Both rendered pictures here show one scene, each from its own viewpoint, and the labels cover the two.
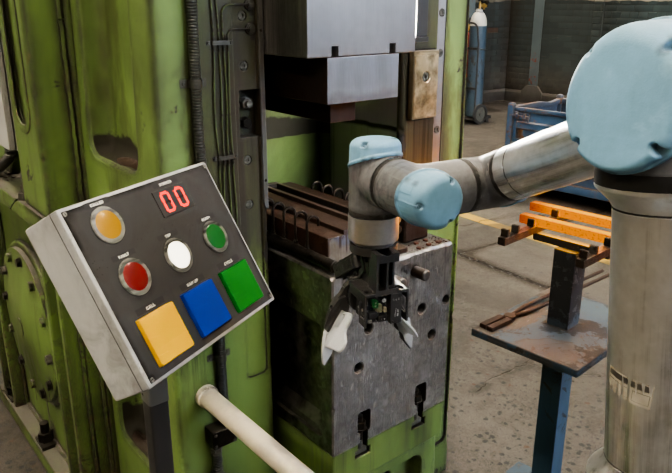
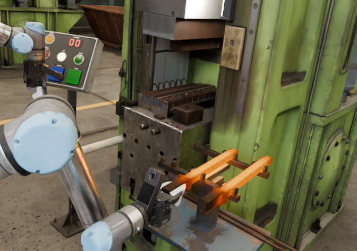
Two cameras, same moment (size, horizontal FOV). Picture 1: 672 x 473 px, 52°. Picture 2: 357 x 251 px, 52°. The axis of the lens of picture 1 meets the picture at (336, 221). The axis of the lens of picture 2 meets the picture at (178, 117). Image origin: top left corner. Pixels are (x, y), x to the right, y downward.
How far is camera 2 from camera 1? 2.14 m
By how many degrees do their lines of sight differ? 74
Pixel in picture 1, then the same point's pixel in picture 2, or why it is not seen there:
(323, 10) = not seen: outside the picture
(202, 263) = (67, 63)
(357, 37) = (156, 5)
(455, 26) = (268, 17)
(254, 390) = not seen: hidden behind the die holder
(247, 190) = (145, 66)
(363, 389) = (133, 168)
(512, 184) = not seen: outside the picture
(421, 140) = (230, 81)
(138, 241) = (53, 46)
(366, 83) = (159, 28)
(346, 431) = (125, 180)
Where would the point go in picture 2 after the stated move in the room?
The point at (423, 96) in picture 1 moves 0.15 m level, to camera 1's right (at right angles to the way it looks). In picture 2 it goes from (228, 54) to (239, 61)
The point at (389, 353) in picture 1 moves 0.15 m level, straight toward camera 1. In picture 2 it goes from (144, 162) to (113, 161)
